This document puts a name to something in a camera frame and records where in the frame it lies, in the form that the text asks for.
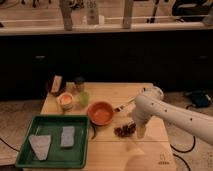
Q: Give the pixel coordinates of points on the orange bowl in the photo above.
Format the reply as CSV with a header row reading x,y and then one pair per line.
x,y
100,113

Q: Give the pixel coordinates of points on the green cup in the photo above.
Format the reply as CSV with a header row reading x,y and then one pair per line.
x,y
83,98

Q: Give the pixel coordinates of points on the small white orange cup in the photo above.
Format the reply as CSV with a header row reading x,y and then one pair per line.
x,y
65,100

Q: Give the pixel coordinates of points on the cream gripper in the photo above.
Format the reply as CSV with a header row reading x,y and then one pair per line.
x,y
141,128

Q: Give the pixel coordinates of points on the dark red grape bunch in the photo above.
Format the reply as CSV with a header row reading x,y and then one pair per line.
x,y
125,131

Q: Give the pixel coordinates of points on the dark blue box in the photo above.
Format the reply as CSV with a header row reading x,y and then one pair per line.
x,y
200,99

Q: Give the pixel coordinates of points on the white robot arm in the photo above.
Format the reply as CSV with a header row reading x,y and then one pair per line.
x,y
150,103

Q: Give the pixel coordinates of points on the green plastic tray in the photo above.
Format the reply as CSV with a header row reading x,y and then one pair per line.
x,y
58,157

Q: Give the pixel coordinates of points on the green chili pepper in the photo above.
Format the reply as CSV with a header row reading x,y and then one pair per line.
x,y
94,128

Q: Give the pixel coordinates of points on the dark lid spice jar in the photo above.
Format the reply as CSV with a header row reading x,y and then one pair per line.
x,y
79,84

